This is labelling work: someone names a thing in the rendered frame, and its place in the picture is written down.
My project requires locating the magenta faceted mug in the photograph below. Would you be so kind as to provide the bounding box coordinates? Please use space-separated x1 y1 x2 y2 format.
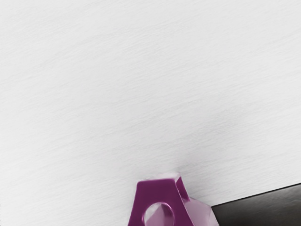
127 172 220 226

